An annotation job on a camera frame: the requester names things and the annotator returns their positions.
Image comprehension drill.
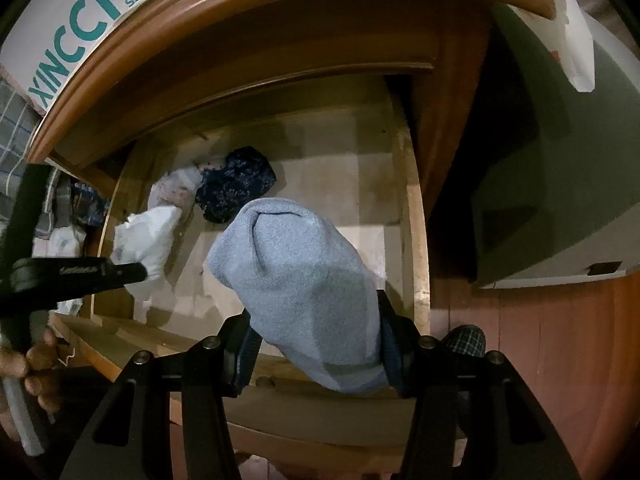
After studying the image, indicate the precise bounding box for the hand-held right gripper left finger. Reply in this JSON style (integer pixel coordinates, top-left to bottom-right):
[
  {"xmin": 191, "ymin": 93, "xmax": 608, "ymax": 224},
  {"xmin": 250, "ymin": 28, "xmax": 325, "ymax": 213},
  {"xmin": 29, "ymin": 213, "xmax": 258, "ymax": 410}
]
[{"xmin": 60, "ymin": 310, "xmax": 263, "ymax": 480}]

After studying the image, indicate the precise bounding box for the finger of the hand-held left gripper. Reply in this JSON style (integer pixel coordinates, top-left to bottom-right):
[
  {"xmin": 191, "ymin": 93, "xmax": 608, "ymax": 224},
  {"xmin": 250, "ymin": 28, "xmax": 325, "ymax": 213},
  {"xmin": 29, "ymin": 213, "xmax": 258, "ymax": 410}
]
[{"xmin": 35, "ymin": 256, "xmax": 149, "ymax": 309}]

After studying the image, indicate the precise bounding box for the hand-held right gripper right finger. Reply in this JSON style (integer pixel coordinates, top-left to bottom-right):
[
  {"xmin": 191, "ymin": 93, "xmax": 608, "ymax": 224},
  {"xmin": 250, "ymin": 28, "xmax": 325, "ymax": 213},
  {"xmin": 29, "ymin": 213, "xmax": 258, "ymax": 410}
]
[{"xmin": 375, "ymin": 290, "xmax": 581, "ymax": 480}]

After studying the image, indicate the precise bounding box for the blue terry garment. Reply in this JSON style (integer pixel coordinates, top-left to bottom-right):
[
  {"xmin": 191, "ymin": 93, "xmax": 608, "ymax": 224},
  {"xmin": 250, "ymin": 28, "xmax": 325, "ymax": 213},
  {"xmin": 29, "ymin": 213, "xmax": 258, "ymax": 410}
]
[{"xmin": 206, "ymin": 197, "xmax": 391, "ymax": 395}]

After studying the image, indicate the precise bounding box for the pink white garment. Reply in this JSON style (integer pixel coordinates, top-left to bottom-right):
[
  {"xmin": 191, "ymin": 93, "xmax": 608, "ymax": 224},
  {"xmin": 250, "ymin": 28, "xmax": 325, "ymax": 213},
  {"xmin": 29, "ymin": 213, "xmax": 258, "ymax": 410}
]
[{"xmin": 147, "ymin": 162, "xmax": 226, "ymax": 211}]

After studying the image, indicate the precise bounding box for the navy floral garment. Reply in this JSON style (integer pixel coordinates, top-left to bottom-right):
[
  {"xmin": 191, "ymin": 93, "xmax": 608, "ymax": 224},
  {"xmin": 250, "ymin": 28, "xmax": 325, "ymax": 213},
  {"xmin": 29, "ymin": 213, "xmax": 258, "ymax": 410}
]
[{"xmin": 194, "ymin": 146, "xmax": 277, "ymax": 225}]

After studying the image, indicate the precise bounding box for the white cardboard shoebox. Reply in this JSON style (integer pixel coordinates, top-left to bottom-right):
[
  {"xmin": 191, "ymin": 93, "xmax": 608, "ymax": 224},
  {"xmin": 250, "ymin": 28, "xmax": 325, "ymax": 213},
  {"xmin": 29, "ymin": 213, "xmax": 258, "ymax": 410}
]
[{"xmin": 0, "ymin": 0, "xmax": 211, "ymax": 126}]

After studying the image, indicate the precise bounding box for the wooden drawer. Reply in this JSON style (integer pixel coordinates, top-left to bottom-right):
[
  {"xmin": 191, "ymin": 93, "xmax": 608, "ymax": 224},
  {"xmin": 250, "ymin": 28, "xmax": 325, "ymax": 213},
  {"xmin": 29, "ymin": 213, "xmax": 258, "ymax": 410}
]
[{"xmin": 50, "ymin": 100, "xmax": 433, "ymax": 466}]

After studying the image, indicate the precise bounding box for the person's left hand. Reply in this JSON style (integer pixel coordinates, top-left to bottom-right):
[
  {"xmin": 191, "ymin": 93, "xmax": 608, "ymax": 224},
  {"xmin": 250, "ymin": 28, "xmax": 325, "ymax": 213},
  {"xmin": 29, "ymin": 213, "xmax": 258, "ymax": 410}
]
[{"xmin": 0, "ymin": 327, "xmax": 63, "ymax": 413}]

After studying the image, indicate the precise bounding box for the dark crumpled fabric piece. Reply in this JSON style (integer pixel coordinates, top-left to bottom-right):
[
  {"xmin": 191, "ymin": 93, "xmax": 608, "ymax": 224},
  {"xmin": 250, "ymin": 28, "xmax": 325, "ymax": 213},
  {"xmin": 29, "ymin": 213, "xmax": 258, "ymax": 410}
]
[{"xmin": 55, "ymin": 180, "xmax": 112, "ymax": 231}]

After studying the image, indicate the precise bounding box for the plaid slipper foot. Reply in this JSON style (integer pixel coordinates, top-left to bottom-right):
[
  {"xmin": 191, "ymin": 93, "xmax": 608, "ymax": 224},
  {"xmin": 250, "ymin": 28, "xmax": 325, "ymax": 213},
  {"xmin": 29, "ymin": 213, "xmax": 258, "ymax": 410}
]
[{"xmin": 442, "ymin": 324, "xmax": 487, "ymax": 361}]

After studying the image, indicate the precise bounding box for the grey plaid cloth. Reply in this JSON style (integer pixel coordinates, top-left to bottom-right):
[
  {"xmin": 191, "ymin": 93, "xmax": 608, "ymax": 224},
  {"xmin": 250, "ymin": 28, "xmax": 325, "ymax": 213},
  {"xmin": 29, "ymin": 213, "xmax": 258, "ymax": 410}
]
[{"xmin": 0, "ymin": 77, "xmax": 43, "ymax": 221}]

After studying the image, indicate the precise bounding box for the brown wooden nightstand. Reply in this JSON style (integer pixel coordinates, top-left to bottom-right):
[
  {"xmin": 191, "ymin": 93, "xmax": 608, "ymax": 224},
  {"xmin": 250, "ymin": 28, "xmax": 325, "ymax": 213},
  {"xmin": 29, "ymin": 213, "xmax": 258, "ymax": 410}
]
[{"xmin": 25, "ymin": 0, "xmax": 558, "ymax": 281}]

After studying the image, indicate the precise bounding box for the white dotted table cover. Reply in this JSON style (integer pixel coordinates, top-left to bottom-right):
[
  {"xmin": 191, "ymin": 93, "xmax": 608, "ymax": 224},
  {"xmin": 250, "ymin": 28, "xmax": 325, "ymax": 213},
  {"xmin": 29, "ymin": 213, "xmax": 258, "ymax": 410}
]
[{"xmin": 532, "ymin": 0, "xmax": 596, "ymax": 93}]

